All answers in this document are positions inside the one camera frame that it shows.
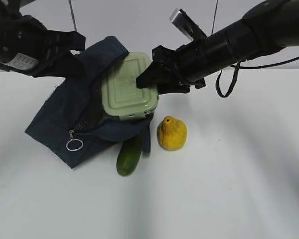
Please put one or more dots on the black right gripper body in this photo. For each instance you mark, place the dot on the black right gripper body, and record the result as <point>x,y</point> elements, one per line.
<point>185,63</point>

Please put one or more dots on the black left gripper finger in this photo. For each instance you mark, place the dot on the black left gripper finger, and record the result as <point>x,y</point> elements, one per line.
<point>68,65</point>
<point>65,40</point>

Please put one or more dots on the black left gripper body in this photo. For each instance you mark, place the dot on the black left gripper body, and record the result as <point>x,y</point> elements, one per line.
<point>26,46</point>

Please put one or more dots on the navy blue lunch bag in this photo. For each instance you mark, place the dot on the navy blue lunch bag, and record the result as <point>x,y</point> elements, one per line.
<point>72,122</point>

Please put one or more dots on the green cucumber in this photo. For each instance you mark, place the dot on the green cucumber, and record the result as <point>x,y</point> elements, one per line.
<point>129,155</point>

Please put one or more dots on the yellow pear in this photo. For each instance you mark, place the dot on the yellow pear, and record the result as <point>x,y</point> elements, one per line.
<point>171,133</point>

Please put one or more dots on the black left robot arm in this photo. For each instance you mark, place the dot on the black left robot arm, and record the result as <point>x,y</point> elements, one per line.
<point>11,8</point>

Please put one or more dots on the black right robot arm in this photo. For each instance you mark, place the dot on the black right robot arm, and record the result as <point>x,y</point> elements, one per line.
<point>266,29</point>

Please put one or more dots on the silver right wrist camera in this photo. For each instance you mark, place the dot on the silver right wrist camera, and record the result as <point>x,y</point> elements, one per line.
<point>186,25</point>

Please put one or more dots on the green lidded glass container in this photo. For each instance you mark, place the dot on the green lidded glass container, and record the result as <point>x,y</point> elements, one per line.
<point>121,97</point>

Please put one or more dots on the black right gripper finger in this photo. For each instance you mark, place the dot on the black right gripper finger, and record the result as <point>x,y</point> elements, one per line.
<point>170,88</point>
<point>158,73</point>

